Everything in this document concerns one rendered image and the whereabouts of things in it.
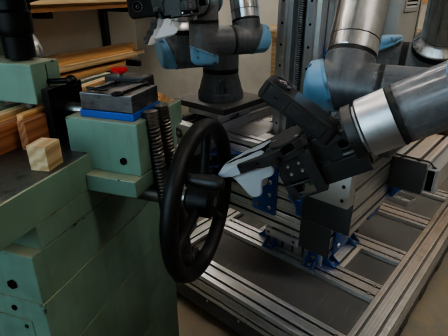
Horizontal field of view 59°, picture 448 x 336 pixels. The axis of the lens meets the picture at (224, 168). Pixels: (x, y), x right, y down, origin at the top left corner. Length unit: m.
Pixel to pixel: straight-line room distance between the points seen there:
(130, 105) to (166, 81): 3.99
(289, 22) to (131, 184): 0.75
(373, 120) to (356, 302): 1.01
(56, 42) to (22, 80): 3.16
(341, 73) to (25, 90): 0.53
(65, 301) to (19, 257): 0.12
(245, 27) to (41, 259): 0.74
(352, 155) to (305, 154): 0.06
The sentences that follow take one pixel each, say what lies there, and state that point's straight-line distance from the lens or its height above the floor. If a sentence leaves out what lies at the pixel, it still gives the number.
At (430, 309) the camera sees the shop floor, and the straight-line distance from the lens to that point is 1.84.
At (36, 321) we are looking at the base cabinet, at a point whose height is 0.67.
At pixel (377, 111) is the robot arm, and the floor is 1.02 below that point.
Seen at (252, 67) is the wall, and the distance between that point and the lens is 4.08.
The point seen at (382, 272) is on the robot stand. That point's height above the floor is 0.21.
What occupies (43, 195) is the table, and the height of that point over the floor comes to 0.88.
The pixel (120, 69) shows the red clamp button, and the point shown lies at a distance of 0.73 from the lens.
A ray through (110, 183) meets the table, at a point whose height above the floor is 0.86.
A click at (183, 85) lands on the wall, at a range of 4.50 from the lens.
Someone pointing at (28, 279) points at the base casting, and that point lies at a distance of 0.67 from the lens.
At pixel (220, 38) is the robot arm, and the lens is 1.04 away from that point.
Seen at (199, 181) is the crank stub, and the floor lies 0.90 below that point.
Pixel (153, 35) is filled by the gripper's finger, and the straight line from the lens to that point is 0.82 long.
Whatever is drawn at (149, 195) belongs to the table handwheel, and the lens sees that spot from 0.72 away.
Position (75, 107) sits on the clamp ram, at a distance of 0.76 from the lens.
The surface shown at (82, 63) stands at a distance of 3.45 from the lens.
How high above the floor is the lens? 1.15
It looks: 25 degrees down
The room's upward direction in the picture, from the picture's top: straight up
